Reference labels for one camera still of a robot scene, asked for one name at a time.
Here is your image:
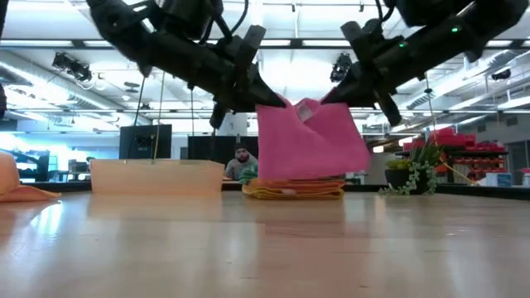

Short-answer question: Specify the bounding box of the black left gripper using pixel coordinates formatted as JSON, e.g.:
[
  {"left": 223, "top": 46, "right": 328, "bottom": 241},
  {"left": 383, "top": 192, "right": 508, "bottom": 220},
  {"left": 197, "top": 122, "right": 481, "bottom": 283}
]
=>
[{"left": 206, "top": 25, "right": 287, "bottom": 129}]

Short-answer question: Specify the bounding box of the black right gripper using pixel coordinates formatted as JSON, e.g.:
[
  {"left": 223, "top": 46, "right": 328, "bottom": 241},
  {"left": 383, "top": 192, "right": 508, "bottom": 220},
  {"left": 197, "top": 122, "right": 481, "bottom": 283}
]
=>
[{"left": 321, "top": 20, "right": 405, "bottom": 127}]

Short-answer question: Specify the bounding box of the pink microfiber towel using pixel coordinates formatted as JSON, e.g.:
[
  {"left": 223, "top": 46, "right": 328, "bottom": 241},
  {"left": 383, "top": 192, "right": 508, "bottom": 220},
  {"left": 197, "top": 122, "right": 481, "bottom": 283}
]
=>
[{"left": 255, "top": 97, "right": 372, "bottom": 181}]

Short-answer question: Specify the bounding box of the yellow microfiber towel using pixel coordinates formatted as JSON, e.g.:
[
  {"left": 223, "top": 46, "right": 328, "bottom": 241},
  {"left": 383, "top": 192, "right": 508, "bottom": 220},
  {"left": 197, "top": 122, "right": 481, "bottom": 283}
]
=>
[{"left": 242, "top": 186, "right": 345, "bottom": 201}]

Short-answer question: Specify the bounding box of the person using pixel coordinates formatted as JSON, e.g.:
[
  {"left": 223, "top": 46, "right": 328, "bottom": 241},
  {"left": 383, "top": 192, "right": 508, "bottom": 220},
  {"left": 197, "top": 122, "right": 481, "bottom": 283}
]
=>
[{"left": 224, "top": 143, "right": 260, "bottom": 181}]

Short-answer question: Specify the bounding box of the black partition curtain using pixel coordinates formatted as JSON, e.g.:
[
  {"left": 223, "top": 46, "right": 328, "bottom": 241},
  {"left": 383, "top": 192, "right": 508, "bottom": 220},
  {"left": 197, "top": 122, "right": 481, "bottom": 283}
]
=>
[{"left": 187, "top": 135, "right": 260, "bottom": 166}]

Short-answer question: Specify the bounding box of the small potted succulent plant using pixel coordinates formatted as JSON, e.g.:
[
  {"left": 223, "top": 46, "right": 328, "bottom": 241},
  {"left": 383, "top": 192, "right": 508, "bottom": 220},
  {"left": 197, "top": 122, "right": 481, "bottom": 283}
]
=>
[{"left": 378, "top": 142, "right": 446, "bottom": 196}]

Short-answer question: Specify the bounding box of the shelf with red bins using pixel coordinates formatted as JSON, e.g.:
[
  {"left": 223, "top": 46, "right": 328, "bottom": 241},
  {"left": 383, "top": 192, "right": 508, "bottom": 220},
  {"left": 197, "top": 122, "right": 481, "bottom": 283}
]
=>
[{"left": 395, "top": 127, "right": 510, "bottom": 185}]

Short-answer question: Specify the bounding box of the black computer monitor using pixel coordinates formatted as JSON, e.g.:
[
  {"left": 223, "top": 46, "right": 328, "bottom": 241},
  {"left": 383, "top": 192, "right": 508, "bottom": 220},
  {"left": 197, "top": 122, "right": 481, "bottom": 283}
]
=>
[{"left": 118, "top": 123, "right": 173, "bottom": 160}]

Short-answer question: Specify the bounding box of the orange translucent plastic bin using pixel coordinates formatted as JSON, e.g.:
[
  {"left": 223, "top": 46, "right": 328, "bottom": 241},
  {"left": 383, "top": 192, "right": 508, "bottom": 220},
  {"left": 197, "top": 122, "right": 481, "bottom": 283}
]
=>
[{"left": 89, "top": 159, "right": 225, "bottom": 195}]

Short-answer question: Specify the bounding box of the white and blue box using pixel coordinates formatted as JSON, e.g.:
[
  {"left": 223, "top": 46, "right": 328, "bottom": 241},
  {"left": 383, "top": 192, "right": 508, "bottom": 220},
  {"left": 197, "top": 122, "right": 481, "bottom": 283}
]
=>
[{"left": 486, "top": 171, "right": 513, "bottom": 188}]

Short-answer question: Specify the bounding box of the black ceiling spotlight cluster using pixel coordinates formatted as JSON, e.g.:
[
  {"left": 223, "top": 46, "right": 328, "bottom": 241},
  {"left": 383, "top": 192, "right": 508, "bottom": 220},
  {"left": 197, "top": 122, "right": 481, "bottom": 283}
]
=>
[{"left": 51, "top": 51, "right": 93, "bottom": 83}]

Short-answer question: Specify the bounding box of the thin hanging cord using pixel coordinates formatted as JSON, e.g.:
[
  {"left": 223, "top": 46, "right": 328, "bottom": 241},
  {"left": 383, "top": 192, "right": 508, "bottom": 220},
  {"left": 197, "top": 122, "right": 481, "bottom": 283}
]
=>
[{"left": 424, "top": 74, "right": 438, "bottom": 129}]

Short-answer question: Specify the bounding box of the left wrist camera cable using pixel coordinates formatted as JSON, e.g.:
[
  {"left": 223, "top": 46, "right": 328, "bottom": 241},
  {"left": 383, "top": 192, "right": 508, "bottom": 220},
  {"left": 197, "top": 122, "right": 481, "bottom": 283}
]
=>
[{"left": 198, "top": 0, "right": 249, "bottom": 45}]

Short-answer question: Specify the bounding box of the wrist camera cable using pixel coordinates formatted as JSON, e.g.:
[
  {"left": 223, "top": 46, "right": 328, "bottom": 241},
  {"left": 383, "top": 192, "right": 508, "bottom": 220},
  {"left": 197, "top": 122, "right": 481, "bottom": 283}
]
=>
[
  {"left": 198, "top": 0, "right": 249, "bottom": 45},
  {"left": 372, "top": 0, "right": 397, "bottom": 24}
]

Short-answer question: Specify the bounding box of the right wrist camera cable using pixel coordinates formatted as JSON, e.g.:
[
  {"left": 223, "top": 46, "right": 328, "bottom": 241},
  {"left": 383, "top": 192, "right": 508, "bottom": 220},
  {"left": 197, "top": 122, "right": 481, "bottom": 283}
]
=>
[{"left": 372, "top": 0, "right": 397, "bottom": 24}]

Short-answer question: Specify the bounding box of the yellow hanging cable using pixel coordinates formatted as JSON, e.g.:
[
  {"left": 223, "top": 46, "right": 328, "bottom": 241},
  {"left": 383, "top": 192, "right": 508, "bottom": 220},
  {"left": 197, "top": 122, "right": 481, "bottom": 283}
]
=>
[{"left": 152, "top": 72, "right": 166, "bottom": 161}]

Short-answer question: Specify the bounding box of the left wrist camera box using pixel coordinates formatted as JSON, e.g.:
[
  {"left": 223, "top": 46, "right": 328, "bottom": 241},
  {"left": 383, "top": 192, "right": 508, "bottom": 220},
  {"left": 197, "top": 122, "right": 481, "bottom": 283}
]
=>
[{"left": 159, "top": 0, "right": 224, "bottom": 41}]

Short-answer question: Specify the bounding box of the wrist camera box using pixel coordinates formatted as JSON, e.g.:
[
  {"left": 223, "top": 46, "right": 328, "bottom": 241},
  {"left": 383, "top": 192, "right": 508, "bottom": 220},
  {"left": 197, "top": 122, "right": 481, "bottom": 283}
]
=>
[
  {"left": 383, "top": 0, "right": 473, "bottom": 28},
  {"left": 159, "top": 0, "right": 224, "bottom": 41}
]

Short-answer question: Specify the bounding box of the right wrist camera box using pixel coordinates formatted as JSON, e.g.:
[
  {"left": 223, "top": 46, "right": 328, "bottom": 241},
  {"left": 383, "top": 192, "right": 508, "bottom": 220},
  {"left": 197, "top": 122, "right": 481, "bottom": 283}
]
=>
[{"left": 383, "top": 0, "right": 473, "bottom": 28}]

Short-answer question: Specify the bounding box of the black hanging cable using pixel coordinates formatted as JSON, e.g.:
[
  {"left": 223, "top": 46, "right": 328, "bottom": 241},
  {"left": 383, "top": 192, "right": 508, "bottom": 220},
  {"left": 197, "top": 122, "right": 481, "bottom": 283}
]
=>
[{"left": 132, "top": 76, "right": 147, "bottom": 125}]

